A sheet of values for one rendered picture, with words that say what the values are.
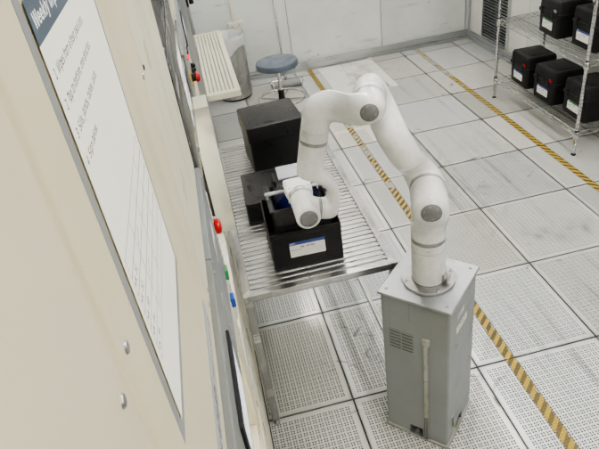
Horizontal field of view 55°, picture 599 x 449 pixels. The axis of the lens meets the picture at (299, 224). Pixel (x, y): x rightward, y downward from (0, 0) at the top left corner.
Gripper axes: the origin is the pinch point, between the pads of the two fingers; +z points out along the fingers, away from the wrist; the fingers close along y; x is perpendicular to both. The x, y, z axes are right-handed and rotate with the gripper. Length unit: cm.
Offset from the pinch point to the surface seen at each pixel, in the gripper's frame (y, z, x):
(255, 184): -14.3, 39.4, -22.5
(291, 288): -9.9, -23.9, -33.6
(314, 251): 1.9, -13.6, -27.0
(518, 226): 138, 78, -110
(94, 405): -25, -174, 87
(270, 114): 1, 79, -7
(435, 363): 36, -50, -62
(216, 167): -27.7, 5.3, 6.9
